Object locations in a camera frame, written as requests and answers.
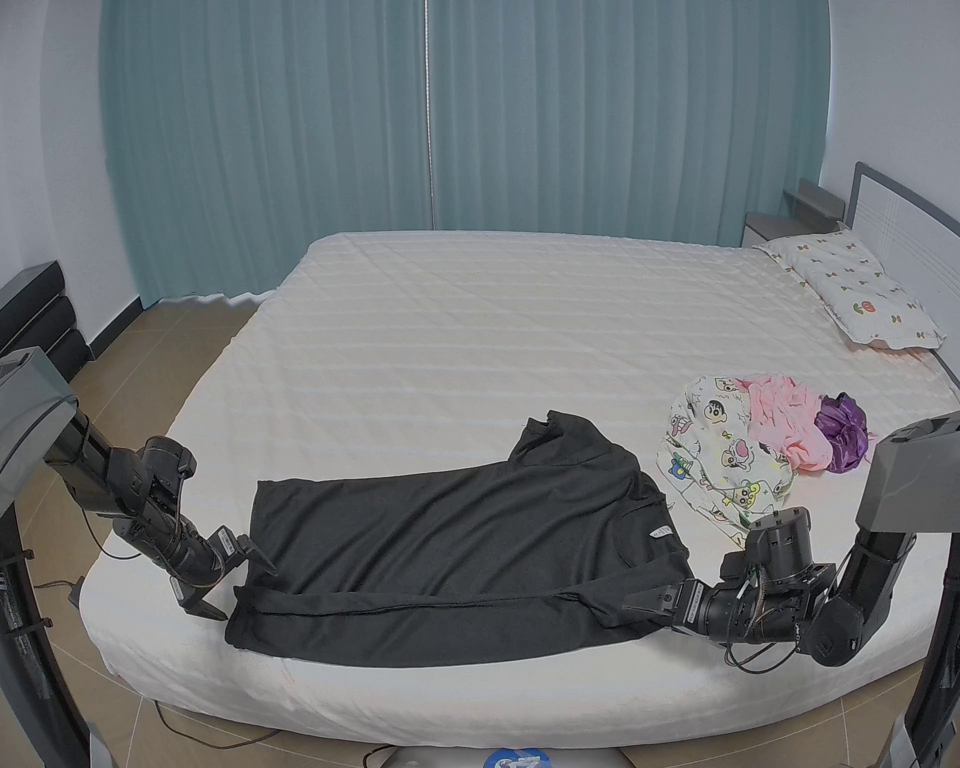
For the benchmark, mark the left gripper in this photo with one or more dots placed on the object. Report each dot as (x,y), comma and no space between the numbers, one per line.
(195,562)

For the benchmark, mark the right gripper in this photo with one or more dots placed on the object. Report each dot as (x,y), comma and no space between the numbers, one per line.
(716,611)

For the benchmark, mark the black T-shirt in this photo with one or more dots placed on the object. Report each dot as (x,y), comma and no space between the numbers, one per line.
(450,547)

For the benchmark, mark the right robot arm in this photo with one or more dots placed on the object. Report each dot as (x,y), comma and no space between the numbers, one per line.
(840,630)

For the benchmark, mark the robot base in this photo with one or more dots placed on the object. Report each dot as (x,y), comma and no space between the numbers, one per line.
(397,759)

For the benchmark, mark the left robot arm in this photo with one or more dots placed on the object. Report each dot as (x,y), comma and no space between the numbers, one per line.
(90,465)

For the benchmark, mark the black power adapter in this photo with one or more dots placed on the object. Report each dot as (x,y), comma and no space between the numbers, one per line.
(76,594)

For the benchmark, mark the white printed pyjama top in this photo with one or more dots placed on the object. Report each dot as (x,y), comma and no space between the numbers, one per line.
(712,450)

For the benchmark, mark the pink garment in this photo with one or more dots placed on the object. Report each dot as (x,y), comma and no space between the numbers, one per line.
(787,420)

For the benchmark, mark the purple garment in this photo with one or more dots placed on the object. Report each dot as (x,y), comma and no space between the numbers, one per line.
(844,431)

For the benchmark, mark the dark grey chest of drawers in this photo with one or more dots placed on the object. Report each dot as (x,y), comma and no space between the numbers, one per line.
(37,315)

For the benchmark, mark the white printed pillow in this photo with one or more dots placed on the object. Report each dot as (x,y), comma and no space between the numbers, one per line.
(855,292)

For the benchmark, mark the grey bedside table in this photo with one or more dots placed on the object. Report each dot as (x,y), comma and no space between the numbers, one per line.
(787,221)

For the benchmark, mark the blue-green curtain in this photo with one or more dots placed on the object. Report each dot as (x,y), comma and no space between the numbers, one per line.
(637,112)
(262,150)

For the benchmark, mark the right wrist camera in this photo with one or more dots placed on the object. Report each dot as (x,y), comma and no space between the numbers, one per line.
(735,566)

